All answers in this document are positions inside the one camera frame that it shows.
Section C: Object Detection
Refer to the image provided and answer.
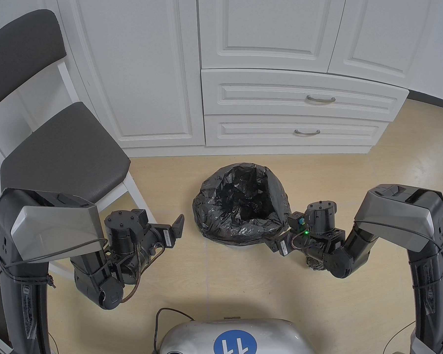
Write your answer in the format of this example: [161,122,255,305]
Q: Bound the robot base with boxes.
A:
[159,317,314,354]

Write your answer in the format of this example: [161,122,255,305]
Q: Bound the white wardrobe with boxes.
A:
[0,0,438,158]

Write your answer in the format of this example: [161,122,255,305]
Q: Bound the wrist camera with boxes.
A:
[288,212,308,235]
[131,209,150,232]

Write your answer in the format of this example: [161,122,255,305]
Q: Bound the black plastic bag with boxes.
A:
[192,162,291,247]

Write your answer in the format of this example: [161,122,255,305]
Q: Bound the black cable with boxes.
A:
[153,308,196,354]

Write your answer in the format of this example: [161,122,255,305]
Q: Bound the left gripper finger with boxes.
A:
[171,214,185,239]

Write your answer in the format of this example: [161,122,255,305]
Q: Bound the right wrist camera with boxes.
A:
[288,212,308,235]

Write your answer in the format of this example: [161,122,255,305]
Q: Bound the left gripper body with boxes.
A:
[144,223,176,253]

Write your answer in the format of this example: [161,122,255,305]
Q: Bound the crumpled black plastic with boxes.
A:
[306,256,331,273]

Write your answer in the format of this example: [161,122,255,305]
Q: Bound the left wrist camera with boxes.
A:
[131,209,150,232]

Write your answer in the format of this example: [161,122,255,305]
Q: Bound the white trash bin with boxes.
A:
[221,240,261,251]

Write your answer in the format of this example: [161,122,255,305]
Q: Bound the grey and white chair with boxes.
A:
[0,9,157,281]

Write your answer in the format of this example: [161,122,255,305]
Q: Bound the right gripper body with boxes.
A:
[275,233,308,258]

